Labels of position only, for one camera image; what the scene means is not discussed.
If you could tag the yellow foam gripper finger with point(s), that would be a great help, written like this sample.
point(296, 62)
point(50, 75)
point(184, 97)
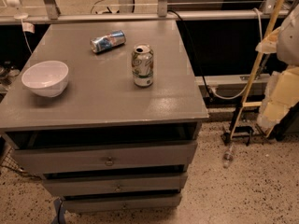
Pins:
point(281, 94)

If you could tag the green white 7up can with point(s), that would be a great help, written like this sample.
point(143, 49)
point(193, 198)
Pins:
point(142, 65)

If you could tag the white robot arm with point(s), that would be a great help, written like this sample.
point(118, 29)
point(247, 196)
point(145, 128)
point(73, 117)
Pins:
point(284, 41)

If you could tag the blue silver crushed can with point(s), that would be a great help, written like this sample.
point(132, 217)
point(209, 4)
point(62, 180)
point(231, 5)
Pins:
point(108, 41)

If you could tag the white bowl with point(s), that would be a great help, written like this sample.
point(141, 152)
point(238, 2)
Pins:
point(46, 79)

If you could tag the clear plastic bottle on floor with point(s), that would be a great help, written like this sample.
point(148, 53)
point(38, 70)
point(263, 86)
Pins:
point(228, 156)

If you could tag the top grey drawer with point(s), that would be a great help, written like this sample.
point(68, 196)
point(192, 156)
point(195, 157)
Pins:
point(110, 157)

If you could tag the grey drawer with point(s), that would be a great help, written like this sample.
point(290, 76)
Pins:
point(114, 184)
point(110, 157)
point(123, 203)

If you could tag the middle grey drawer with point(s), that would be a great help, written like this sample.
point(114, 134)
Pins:
point(114, 184)

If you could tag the bottom grey drawer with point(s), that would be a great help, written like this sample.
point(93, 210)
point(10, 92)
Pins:
point(123, 203)

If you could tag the grey drawer cabinet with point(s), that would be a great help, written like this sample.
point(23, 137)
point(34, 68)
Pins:
point(101, 104)

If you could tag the white round lamp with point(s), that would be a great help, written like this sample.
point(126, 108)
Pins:
point(20, 14)

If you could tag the metal rail frame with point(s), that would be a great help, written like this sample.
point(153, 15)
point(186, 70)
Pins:
point(54, 11)

